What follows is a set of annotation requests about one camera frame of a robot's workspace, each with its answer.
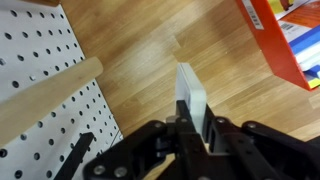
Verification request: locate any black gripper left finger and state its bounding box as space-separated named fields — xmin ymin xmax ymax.
xmin=83 ymin=99 xmax=214 ymax=180

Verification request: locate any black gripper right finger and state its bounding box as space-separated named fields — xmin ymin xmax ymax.
xmin=202 ymin=104 xmax=320 ymax=180

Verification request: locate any white book orange picture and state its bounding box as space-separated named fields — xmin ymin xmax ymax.
xmin=174 ymin=62 xmax=208 ymax=138

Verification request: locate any orange cardboard box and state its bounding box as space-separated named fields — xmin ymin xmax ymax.
xmin=235 ymin=0 xmax=320 ymax=92

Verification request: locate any blue striped white book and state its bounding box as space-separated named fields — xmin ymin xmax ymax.
xmin=287 ymin=24 xmax=320 ymax=73

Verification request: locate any white orange cover book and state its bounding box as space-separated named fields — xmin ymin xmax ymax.
xmin=277 ymin=0 xmax=320 ymax=32

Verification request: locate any wooden dowel stick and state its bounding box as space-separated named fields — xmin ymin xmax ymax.
xmin=0 ymin=56 xmax=105 ymax=148

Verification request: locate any white pegboard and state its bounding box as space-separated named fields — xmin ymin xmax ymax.
xmin=0 ymin=0 xmax=125 ymax=180

